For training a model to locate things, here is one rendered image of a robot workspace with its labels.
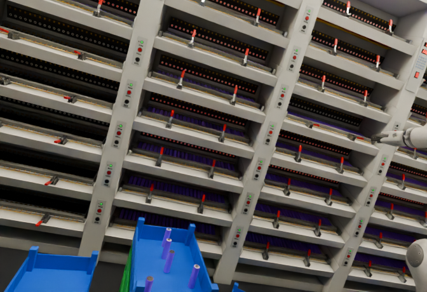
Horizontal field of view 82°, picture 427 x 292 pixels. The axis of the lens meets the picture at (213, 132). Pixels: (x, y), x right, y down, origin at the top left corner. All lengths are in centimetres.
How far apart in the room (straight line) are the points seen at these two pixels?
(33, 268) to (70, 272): 11
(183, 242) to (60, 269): 41
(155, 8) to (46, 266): 105
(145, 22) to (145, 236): 86
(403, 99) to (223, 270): 134
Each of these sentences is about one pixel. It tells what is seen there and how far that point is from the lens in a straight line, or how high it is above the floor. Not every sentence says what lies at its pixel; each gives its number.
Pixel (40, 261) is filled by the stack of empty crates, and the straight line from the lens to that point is 105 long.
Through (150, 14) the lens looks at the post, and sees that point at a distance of 120.
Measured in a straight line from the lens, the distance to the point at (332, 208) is 158.
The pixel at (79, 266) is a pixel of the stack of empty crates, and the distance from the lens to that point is 105.
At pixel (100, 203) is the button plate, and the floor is 32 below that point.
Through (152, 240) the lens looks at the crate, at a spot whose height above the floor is 40.
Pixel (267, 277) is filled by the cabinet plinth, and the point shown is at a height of 5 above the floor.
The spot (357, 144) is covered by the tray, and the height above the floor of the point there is 92.
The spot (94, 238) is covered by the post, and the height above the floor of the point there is 14.
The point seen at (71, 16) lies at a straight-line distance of 127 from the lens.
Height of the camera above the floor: 91
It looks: 6 degrees down
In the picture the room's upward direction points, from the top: 16 degrees clockwise
